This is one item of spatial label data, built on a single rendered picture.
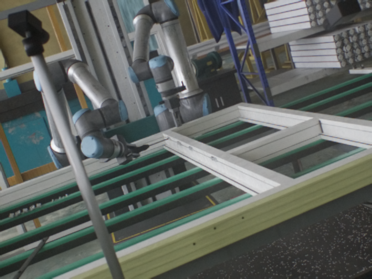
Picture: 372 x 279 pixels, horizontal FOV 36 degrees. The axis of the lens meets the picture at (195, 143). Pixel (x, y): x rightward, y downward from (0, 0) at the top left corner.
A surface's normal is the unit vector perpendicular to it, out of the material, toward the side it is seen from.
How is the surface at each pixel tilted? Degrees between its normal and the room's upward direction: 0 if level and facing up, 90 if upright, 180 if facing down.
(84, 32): 90
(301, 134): 90
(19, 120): 90
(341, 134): 90
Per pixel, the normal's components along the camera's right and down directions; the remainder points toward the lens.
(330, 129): -0.91, 0.34
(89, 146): -0.41, 0.01
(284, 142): 0.29, 0.12
